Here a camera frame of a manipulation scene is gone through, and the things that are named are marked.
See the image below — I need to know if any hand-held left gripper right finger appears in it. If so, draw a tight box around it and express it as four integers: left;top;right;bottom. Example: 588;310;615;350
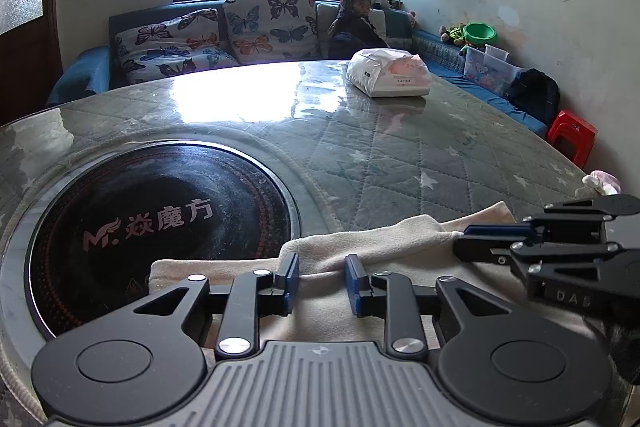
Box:
345;254;507;358

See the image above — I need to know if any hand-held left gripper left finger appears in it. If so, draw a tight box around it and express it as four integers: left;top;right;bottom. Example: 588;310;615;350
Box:
132;253;300;358

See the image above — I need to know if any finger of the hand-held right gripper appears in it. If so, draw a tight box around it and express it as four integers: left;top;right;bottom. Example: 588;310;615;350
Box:
452;238;640;268
465;194;640;245

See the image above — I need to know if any cream knit garment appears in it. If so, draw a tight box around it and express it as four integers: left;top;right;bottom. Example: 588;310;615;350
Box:
149;201;603;360

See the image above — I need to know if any small white fluffy cloth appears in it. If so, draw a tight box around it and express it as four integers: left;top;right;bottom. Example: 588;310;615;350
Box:
575;170;621;200

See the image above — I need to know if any red plastic stool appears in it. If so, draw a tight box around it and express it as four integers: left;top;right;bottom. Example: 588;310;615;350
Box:
546;109;598;168

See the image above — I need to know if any grey quilted star table cover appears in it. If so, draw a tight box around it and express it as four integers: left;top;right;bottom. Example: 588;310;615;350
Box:
0;59;640;427

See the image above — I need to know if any black backpack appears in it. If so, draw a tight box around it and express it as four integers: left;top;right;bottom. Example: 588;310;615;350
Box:
507;68;561;122

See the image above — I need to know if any clear plastic storage box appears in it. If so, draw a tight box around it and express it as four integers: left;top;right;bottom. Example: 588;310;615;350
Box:
464;44;523;92

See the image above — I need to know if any black round induction cooker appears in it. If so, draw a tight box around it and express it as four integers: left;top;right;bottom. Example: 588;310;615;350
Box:
25;146;301;340

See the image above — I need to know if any pink white tissue pack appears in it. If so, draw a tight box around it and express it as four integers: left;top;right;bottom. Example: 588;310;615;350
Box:
346;48;432;98

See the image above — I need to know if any green plastic bowl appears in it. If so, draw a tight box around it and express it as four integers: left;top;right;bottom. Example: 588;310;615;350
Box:
462;23;498;46

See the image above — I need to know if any green plush toy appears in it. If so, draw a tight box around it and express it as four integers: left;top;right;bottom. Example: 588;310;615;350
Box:
440;24;468;46

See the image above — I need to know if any teal cushion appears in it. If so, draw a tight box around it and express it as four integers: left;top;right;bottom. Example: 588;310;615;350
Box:
387;9;416;50

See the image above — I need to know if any butterfly print cushion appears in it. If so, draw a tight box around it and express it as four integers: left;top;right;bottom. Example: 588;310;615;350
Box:
115;9;236;82
222;0;321;65

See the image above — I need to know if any blue sofa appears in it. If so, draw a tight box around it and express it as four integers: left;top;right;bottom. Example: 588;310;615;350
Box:
45;0;548;138

